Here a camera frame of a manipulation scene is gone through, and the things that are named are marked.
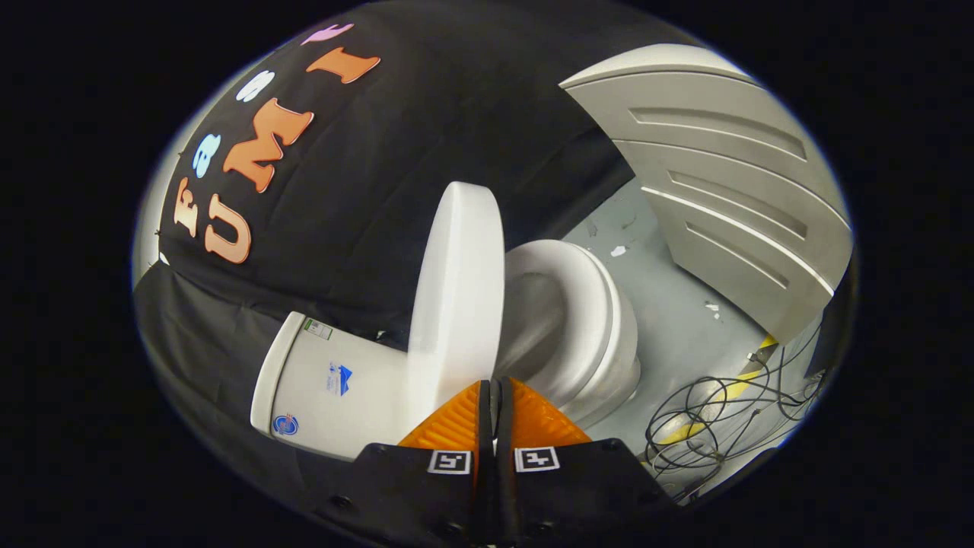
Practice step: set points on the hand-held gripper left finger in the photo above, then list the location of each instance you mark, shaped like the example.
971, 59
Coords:
415, 495

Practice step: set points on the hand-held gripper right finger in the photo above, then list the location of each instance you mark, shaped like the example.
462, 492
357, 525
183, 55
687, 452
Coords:
578, 495

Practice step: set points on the white toilet lid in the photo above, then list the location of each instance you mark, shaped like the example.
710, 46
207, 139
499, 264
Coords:
456, 304

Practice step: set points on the white toilet tank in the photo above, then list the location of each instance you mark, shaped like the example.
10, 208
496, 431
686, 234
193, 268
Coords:
335, 380

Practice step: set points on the white toilet bowl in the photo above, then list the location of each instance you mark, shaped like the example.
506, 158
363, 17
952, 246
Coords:
601, 327

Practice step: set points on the yellow floor tape strip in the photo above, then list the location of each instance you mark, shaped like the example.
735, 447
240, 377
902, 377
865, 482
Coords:
734, 388

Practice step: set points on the black backdrop cloth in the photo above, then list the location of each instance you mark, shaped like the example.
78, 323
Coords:
380, 190

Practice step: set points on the white panelled cabinet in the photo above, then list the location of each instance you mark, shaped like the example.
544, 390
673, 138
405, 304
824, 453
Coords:
723, 190

